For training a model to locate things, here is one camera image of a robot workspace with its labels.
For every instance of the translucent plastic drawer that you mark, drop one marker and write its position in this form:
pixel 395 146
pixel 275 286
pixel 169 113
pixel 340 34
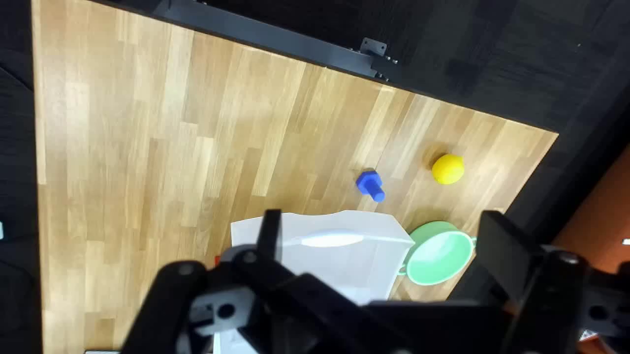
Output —
pixel 346 262

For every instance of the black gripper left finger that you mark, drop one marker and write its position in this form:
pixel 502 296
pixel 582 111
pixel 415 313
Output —
pixel 269 233

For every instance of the orange floor mat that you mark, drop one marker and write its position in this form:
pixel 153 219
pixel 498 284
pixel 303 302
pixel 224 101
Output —
pixel 596 217

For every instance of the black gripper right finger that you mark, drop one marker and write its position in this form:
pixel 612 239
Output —
pixel 508 256

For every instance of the yellow lemon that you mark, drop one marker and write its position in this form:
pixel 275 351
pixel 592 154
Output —
pixel 447 170

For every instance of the blue plastic peg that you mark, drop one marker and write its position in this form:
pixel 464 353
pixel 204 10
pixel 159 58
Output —
pixel 370 184

